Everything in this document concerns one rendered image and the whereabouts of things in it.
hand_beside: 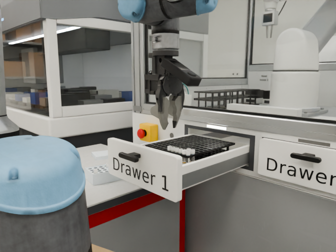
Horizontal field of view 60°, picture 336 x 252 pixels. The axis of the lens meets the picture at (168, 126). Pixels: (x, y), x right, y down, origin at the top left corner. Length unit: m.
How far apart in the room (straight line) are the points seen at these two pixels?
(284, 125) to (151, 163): 0.39
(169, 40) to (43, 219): 0.57
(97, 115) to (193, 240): 0.82
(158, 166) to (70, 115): 0.90
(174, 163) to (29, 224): 0.41
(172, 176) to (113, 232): 0.34
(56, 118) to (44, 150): 1.17
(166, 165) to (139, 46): 0.71
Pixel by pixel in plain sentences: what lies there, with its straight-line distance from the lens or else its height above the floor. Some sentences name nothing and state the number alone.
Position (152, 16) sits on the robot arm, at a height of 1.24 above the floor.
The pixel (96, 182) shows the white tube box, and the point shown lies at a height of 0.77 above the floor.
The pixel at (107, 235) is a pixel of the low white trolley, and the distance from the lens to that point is 0.94.
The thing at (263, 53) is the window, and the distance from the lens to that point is 0.92.
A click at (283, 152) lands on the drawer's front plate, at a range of 0.87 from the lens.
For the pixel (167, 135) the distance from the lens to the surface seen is 1.17.
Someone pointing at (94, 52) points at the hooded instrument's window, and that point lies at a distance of 1.63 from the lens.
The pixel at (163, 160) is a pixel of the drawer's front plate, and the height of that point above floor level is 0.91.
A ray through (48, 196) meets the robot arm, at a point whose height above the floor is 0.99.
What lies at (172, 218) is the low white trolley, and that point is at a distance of 1.11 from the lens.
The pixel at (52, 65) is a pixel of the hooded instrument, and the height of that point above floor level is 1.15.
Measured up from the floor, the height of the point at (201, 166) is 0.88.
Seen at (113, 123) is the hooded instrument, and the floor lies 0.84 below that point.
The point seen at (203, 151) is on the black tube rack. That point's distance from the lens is 0.83.
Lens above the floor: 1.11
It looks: 10 degrees down
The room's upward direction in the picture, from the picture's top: straight up
